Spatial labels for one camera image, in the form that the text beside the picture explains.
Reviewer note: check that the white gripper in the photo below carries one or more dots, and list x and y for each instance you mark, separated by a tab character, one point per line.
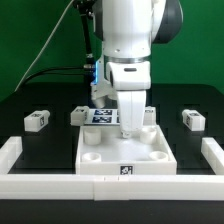
129	85

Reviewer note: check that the white square tabletop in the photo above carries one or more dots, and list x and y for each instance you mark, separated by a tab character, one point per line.
102	150

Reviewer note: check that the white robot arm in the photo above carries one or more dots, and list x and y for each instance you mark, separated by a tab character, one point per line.
127	29

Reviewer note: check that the fiducial marker sheet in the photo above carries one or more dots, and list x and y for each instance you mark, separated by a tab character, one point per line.
103	117

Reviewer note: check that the white U-shaped fence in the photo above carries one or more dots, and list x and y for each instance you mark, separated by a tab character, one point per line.
77	187

